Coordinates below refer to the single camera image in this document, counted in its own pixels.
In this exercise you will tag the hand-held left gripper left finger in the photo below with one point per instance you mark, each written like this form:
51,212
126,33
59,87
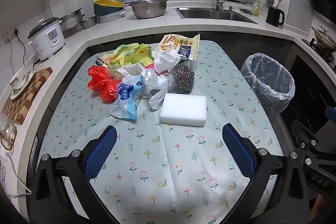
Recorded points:
101,153

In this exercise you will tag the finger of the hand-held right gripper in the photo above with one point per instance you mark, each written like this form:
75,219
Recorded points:
331,113
303,133

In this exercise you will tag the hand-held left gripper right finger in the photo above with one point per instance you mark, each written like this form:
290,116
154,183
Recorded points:
237,150

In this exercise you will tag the trash bin with clear liner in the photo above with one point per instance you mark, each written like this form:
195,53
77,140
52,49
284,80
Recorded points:
278,100

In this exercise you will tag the blue white plastic packet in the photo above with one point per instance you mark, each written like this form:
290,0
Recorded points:
126,100

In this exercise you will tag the white sponge block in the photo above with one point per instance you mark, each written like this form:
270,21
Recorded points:
183,109

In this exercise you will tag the red plastic bag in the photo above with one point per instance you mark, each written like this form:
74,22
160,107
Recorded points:
98,79

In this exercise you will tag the white tissue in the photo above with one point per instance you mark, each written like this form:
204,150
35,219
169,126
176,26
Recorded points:
128,69

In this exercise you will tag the clear plastic bag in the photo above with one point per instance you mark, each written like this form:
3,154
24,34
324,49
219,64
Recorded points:
155,82

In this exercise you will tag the steel wool scrubber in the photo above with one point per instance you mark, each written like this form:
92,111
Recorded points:
183,78

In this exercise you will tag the dark blue small packet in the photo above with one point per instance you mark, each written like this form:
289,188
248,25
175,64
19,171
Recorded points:
99,61

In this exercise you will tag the yellow green wrapper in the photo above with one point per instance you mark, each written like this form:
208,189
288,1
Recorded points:
136,54

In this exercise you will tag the cream snack bag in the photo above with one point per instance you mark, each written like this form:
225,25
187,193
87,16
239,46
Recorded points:
183,47

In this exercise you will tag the black built-in oven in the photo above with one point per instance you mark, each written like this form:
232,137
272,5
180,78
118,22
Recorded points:
309,87

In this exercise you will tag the floral tablecloth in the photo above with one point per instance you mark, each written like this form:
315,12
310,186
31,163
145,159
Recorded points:
183,161

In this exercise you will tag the gas stove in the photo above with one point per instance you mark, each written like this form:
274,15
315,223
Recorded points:
315,45

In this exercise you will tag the pan with glass lid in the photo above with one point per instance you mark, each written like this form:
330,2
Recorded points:
325,40

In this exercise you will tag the checkered wooden cutting board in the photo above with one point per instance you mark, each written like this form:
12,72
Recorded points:
34,87

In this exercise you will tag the white saucer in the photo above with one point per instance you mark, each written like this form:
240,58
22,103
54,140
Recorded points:
17,94

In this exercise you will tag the white patterned bowl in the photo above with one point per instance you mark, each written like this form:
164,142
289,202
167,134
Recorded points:
22,79

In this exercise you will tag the black kettle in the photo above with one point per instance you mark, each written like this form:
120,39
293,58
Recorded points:
273,16

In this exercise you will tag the white rice cooker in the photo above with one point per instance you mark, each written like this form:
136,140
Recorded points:
47,40

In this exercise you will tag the green dish soap bottle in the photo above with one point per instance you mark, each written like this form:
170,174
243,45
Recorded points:
255,7

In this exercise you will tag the dark scouring pad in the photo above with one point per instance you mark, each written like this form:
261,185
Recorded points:
246,11

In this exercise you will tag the stacked steel pots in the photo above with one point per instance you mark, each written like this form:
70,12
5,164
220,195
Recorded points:
71,19

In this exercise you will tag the steel sink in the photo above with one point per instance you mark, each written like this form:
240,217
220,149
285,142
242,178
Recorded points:
210,14

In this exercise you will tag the sink soap dispenser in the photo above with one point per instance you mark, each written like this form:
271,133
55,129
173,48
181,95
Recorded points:
230,9

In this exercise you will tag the blue yellow basin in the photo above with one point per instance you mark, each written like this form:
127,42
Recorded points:
105,10

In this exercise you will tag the steel colander bowl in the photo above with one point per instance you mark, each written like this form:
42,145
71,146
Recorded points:
148,10

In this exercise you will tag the wall socket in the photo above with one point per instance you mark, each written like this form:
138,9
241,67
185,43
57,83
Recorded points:
9,35

